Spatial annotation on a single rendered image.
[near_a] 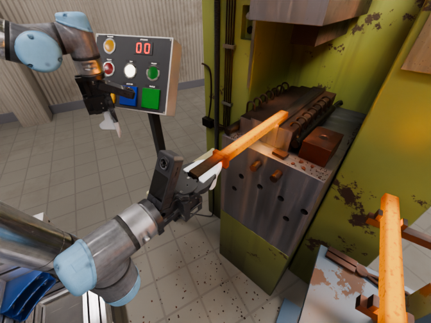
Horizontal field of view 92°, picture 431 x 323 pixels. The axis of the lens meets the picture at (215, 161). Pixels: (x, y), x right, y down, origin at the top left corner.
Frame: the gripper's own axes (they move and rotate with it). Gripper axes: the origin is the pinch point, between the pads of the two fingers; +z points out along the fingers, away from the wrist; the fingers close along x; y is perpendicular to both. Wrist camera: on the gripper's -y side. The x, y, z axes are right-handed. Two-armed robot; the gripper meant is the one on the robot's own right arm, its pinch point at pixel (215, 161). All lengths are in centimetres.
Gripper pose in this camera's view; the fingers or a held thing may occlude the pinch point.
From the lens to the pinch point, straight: 51.2
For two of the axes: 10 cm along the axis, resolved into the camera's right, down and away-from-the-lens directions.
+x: 7.5, 4.2, -5.1
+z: 6.6, -4.7, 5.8
